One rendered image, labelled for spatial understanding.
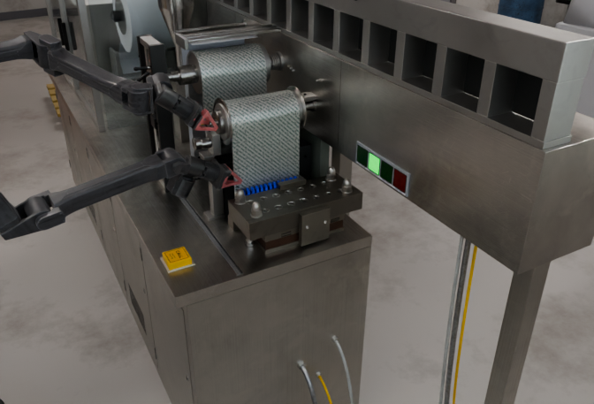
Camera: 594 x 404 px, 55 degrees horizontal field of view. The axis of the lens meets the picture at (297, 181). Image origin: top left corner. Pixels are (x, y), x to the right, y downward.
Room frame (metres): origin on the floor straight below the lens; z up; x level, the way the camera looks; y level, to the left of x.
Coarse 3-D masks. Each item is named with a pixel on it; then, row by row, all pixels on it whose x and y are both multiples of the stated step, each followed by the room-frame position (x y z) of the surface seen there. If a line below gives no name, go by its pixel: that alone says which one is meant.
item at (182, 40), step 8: (200, 32) 1.96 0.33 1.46; (208, 32) 1.97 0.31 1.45; (216, 32) 1.98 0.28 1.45; (224, 32) 1.96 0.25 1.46; (232, 32) 1.98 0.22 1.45; (240, 32) 1.99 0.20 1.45; (248, 32) 1.97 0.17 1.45; (256, 32) 1.98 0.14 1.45; (264, 32) 1.99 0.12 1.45; (272, 32) 2.01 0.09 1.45; (176, 40) 1.92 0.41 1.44; (184, 40) 1.85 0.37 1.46; (192, 40) 1.87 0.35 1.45; (200, 40) 1.88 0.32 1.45; (208, 40) 1.89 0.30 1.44; (216, 40) 1.93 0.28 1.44; (224, 40) 1.93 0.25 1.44; (232, 40) 1.93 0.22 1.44; (184, 48) 1.85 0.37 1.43
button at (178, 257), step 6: (168, 252) 1.42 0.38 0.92; (174, 252) 1.42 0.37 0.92; (180, 252) 1.42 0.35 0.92; (186, 252) 1.42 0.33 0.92; (168, 258) 1.39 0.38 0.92; (174, 258) 1.39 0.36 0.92; (180, 258) 1.39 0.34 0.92; (186, 258) 1.39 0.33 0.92; (168, 264) 1.36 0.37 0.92; (174, 264) 1.37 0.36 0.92; (180, 264) 1.38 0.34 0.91; (186, 264) 1.38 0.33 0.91
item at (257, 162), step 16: (240, 144) 1.62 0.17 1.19; (256, 144) 1.64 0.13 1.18; (272, 144) 1.67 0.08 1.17; (288, 144) 1.70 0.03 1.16; (240, 160) 1.62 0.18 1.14; (256, 160) 1.64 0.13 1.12; (272, 160) 1.67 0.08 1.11; (288, 160) 1.70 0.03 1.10; (240, 176) 1.62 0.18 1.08; (256, 176) 1.64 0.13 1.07; (272, 176) 1.67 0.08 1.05; (288, 176) 1.70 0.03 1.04
